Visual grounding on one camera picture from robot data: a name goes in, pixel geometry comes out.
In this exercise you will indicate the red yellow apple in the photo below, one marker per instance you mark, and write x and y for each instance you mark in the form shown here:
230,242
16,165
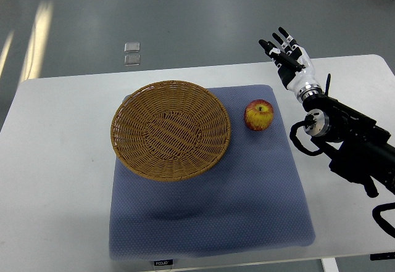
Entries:
258,115

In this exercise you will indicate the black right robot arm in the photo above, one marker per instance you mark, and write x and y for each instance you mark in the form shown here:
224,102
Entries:
357,147

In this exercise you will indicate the brown wicker basket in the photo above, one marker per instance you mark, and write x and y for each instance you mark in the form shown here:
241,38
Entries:
170,131

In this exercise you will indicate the upper floor tile plate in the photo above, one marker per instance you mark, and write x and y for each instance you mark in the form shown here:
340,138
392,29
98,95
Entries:
132,47

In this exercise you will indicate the floor tile plate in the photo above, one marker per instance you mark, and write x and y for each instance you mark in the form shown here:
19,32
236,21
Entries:
132,59
132,47

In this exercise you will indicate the lower floor tile plate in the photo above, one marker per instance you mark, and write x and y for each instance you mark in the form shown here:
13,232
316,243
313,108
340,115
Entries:
132,59

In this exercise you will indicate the blue textured cloth mat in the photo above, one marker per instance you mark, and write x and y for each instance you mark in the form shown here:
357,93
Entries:
252,199

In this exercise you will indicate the table label tag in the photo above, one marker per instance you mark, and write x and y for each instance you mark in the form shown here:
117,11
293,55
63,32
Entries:
167,263

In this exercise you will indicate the black table bracket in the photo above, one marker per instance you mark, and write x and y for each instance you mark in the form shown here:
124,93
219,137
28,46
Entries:
382,256

